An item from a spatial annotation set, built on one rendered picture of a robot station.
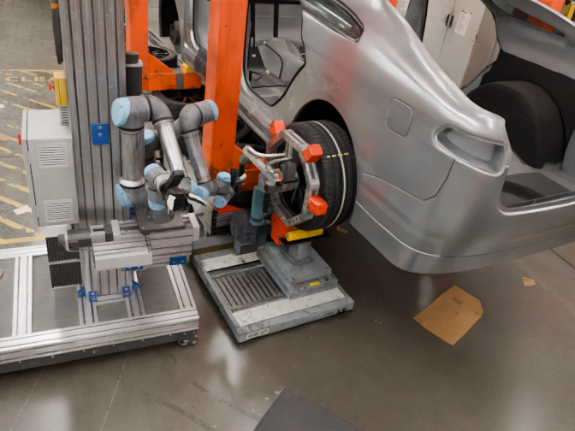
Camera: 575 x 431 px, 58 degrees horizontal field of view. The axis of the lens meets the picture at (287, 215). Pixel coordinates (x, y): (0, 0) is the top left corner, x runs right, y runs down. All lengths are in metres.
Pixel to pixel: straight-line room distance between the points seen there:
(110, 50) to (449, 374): 2.56
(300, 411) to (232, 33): 2.02
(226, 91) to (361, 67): 0.85
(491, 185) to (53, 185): 2.00
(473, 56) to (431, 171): 5.24
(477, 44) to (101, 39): 5.83
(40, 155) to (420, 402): 2.35
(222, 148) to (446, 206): 1.51
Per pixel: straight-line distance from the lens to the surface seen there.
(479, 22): 7.52
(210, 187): 2.76
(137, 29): 4.98
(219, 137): 3.30
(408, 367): 3.33
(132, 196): 2.54
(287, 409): 2.51
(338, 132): 3.05
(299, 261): 3.48
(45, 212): 2.75
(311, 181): 2.86
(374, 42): 2.79
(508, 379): 3.57
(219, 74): 3.14
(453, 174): 2.41
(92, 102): 2.55
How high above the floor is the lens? 2.33
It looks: 32 degrees down
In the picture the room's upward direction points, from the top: 9 degrees clockwise
